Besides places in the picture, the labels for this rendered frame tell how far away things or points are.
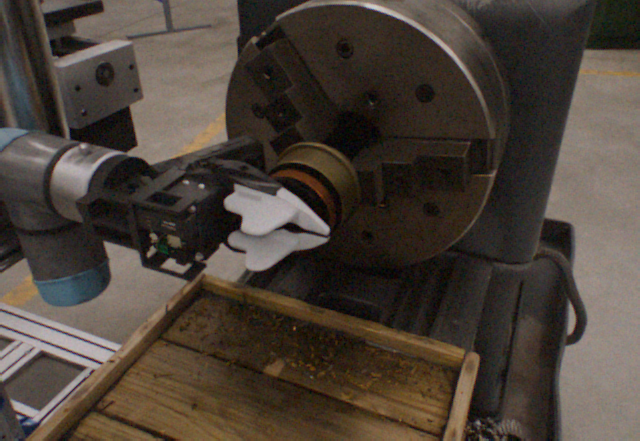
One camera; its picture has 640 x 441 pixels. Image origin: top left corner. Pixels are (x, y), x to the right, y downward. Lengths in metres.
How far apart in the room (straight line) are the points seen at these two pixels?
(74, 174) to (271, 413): 0.29
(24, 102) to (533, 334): 0.97
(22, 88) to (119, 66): 0.24
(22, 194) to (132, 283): 1.64
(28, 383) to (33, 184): 1.14
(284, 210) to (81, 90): 0.46
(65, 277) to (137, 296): 1.51
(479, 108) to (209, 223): 0.27
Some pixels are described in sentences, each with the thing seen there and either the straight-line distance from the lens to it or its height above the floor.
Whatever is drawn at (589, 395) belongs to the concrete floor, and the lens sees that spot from 1.90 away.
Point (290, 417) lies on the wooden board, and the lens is 0.58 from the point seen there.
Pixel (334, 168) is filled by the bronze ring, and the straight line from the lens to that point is 0.50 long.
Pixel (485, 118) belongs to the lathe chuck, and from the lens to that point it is 0.55.
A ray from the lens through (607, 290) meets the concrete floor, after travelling 2.30.
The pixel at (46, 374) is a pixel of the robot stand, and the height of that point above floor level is 0.21.
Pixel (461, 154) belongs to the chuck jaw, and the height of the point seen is 1.12.
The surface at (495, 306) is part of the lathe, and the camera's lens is 0.86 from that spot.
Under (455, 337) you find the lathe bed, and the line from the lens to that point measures 0.69.
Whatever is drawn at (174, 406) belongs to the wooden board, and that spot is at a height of 0.88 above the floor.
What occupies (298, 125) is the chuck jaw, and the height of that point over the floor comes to 1.14.
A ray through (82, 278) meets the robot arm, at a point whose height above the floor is 0.97.
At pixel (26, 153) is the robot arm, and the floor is 1.11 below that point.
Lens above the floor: 1.35
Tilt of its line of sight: 31 degrees down
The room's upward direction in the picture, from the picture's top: straight up
